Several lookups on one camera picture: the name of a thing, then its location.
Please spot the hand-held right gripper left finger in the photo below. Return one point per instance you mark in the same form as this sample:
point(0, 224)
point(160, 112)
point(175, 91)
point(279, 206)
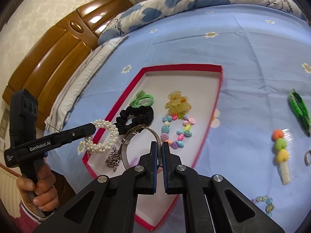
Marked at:
point(145, 174)

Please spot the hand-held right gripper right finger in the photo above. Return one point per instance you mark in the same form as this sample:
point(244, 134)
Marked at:
point(172, 174)

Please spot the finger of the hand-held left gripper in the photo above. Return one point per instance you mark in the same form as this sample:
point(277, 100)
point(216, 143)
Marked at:
point(75, 132)

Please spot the silver metal watch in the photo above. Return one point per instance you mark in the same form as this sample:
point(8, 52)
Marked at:
point(122, 154)

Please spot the black scrunchie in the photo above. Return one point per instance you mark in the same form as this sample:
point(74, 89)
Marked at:
point(145, 114)

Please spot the yellow hair claw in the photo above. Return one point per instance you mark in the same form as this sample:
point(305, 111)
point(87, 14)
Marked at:
point(178, 104)

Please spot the red jewelry box tray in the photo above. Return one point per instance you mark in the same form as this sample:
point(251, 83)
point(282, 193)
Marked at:
point(194, 97)

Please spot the person's left forearm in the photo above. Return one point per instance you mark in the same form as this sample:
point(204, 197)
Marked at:
point(26, 213)

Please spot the person's left hand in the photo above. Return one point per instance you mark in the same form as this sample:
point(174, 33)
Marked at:
point(43, 189)

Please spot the white pillow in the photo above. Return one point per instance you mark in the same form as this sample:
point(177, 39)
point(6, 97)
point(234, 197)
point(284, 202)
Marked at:
point(80, 77)

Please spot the dark brown clothing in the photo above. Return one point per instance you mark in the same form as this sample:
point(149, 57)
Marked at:
point(64, 189)

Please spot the white ribbed panel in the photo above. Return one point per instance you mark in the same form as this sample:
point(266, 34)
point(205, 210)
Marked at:
point(7, 187)

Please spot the wooden headboard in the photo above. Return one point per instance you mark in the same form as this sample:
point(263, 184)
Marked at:
point(48, 60)

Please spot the colourful candy hair clip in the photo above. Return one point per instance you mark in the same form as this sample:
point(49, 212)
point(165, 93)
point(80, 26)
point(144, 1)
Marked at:
point(281, 155)

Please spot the blue heart print quilt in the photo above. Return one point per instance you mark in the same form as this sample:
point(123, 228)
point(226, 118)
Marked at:
point(170, 0)

